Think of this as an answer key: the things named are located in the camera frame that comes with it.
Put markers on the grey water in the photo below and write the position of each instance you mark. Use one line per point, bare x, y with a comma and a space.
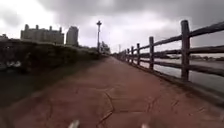
206, 78

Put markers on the tall grey tower building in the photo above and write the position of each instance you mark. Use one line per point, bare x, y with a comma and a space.
72, 36

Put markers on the reddish brown paved path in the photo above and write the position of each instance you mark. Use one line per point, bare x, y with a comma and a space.
120, 90

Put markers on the dark green hedge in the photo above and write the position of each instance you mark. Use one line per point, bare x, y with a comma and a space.
50, 53

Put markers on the dark grass strip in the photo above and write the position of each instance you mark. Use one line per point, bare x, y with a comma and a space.
23, 83

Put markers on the wide beige building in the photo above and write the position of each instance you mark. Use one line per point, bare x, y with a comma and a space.
41, 35

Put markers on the brown wooden rail fence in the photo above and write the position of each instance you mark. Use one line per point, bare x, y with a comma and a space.
185, 50

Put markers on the robot's own part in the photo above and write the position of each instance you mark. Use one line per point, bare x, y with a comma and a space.
144, 126
74, 124

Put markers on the street lamp pole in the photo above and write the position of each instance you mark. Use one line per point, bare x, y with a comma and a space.
98, 33

